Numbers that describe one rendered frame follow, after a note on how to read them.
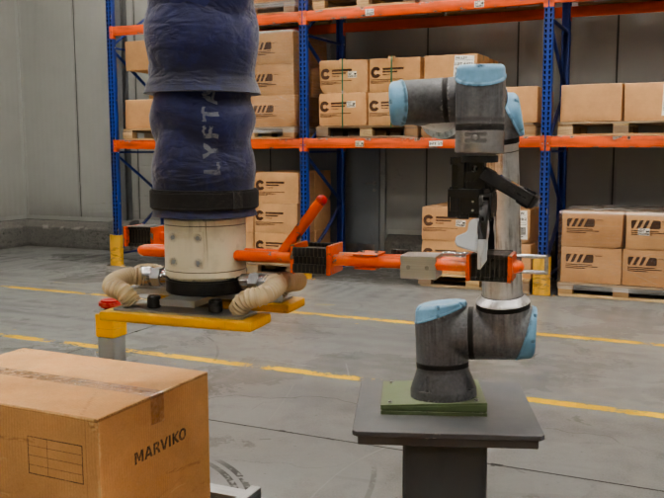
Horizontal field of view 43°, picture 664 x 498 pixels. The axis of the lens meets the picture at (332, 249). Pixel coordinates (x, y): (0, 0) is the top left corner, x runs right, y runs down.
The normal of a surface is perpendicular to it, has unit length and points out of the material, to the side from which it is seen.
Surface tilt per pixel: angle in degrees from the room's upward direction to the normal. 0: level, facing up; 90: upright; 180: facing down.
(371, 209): 90
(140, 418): 90
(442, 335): 87
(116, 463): 90
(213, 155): 73
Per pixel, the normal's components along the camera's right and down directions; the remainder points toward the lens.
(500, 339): -0.22, 0.25
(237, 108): 0.72, -0.29
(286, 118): -0.42, 0.07
